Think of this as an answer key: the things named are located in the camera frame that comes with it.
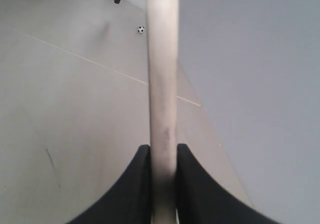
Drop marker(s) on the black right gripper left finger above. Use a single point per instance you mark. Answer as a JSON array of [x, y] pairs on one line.
[[129, 200]]

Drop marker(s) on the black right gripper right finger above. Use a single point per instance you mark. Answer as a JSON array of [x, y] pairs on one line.
[[202, 200]]

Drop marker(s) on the white wooden paint brush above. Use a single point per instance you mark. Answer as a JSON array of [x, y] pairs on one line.
[[162, 36]]

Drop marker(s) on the small black white ball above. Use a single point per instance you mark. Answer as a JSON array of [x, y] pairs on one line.
[[141, 29]]

